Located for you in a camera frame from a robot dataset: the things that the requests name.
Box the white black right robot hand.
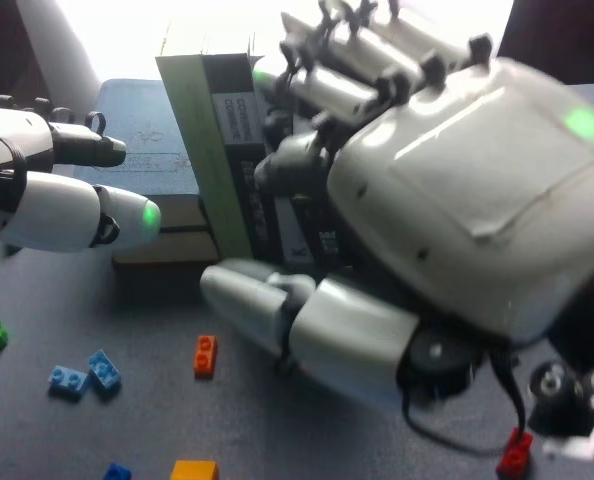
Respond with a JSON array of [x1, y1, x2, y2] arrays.
[[199, 0, 594, 409]]

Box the black book grey label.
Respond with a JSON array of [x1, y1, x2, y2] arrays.
[[202, 52, 284, 265]]

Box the black book white lettering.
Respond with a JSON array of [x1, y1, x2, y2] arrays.
[[300, 193, 353, 275]]

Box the red toy brick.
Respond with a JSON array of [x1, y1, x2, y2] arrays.
[[495, 427, 536, 479]]

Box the green spine book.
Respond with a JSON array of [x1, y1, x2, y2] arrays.
[[155, 52, 254, 262]]

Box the grey table cloth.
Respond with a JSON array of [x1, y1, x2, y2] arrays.
[[0, 82, 594, 480]]

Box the dark cover thick book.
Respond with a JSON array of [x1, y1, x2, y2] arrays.
[[111, 227, 222, 272]]

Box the orange toy brick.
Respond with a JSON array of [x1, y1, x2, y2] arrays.
[[193, 334, 219, 380]]

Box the blue cover book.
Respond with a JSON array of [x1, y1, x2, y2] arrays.
[[75, 78, 209, 230]]

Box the yellow toy brick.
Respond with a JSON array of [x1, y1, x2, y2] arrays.
[[170, 459, 219, 480]]

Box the light blue toy brick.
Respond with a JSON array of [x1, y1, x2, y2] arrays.
[[46, 365, 90, 399], [86, 349, 123, 392]]

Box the dark blue toy brick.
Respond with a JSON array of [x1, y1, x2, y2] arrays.
[[101, 462, 133, 480]]

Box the thin black cable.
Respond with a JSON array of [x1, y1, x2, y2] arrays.
[[399, 344, 528, 457]]

